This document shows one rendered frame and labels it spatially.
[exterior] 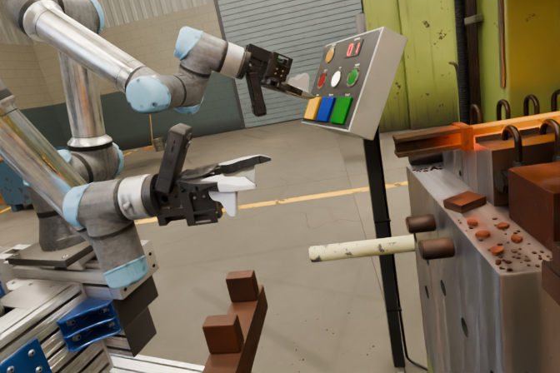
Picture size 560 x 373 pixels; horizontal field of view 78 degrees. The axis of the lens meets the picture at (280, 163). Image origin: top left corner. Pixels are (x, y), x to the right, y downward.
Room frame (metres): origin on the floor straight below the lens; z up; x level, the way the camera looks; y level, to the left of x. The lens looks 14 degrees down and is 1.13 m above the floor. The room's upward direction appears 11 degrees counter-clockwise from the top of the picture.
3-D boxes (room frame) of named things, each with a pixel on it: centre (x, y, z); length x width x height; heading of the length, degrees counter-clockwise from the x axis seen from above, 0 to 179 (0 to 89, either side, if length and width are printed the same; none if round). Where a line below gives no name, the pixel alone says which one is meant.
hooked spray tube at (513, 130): (0.41, -0.29, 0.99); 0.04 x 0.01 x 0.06; 170
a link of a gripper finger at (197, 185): (0.52, 0.12, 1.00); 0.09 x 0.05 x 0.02; 44
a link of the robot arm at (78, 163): (0.90, 0.59, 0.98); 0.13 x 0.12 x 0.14; 159
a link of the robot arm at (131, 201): (0.57, 0.24, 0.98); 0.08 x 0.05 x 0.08; 170
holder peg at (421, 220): (0.49, -0.20, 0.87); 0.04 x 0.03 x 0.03; 80
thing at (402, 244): (0.87, -0.25, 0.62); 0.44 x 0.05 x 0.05; 80
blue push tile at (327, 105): (1.05, -0.17, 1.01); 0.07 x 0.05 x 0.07; 15
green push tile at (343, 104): (0.95, -0.20, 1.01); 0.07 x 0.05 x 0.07; 15
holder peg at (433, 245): (0.42, -0.18, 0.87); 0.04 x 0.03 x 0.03; 80
